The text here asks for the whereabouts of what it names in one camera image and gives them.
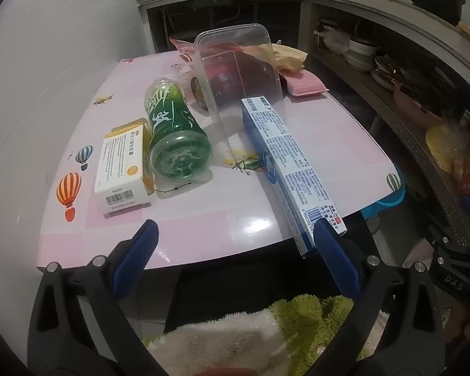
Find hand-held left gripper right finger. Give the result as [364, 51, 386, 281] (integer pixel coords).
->
[305, 219, 445, 376]

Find white plastic bag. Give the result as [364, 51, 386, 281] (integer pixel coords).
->
[323, 27, 351, 55]

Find clear zip bag red print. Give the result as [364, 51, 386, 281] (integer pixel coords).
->
[168, 38, 200, 83]

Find blue white toothpaste box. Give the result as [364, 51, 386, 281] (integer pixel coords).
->
[241, 96, 348, 259]

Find red foil packet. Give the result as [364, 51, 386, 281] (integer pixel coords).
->
[200, 45, 277, 100]

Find white yellow medicine box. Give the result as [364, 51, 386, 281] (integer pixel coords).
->
[94, 118, 156, 217]

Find pink plastic basin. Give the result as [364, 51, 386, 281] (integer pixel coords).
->
[392, 82, 451, 130]

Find brown paper bag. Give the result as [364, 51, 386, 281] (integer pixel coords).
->
[245, 43, 308, 74]

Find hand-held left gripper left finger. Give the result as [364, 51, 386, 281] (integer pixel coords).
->
[27, 219, 169, 376]

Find blue plastic basket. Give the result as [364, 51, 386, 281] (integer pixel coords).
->
[360, 188, 406, 220]

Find clear plastic food container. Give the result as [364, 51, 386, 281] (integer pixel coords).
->
[194, 24, 288, 163]

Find stacked bowls on shelf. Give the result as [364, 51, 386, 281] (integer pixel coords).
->
[345, 52, 377, 72]

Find stack of plates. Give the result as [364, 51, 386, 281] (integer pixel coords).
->
[372, 57, 404, 91]

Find fluffy white green garment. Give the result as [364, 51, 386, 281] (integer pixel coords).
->
[143, 294, 390, 376]

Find white bowl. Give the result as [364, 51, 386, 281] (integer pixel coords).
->
[348, 38, 378, 56]

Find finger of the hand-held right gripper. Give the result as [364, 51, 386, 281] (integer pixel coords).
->
[429, 195, 470, 261]

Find yellow filled plastic bag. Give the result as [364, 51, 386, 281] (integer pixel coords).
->
[425, 123, 470, 173]

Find green plastic bottle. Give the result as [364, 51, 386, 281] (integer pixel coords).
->
[144, 78, 212, 183]

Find pink sponge cloth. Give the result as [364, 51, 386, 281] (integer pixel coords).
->
[278, 70, 330, 97]

